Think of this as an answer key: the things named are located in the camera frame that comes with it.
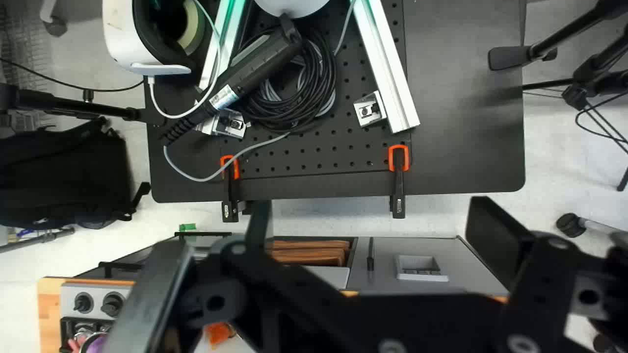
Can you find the orange black clamp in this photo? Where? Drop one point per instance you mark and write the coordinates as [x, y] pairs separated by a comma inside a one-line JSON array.
[[228, 170], [396, 164]]

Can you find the grey stove top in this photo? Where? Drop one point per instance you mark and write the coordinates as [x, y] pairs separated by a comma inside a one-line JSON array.
[[65, 305]]

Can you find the black pegboard table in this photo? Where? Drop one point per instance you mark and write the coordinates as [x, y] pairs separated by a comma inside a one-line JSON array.
[[457, 99]]

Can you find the aluminium rail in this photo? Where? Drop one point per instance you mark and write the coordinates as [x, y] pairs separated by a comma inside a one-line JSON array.
[[392, 80], [218, 46]]

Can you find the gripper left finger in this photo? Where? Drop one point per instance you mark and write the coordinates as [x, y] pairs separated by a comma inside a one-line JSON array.
[[153, 295]]

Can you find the black tripod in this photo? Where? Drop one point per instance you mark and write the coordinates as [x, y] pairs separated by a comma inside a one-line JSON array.
[[589, 66]]

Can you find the small green block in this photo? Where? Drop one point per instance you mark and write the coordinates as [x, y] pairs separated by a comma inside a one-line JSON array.
[[186, 229]]

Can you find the wooden toy kitchen unit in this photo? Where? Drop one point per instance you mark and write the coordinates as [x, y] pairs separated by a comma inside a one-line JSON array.
[[49, 315]]

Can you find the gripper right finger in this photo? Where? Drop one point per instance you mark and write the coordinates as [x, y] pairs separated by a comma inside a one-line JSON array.
[[500, 229]]

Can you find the black stand leg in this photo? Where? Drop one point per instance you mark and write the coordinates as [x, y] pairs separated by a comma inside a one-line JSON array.
[[65, 105]]

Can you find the silver metal bracket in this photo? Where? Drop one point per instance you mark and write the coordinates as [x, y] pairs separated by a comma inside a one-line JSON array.
[[369, 109], [226, 125]]

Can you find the black backpack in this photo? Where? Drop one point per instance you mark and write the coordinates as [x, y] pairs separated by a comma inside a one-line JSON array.
[[59, 178]]

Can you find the black stove knob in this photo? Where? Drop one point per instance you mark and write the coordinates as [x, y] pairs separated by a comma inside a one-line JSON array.
[[82, 303], [112, 305]]

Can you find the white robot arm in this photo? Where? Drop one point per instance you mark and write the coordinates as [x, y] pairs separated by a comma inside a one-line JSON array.
[[120, 33]]

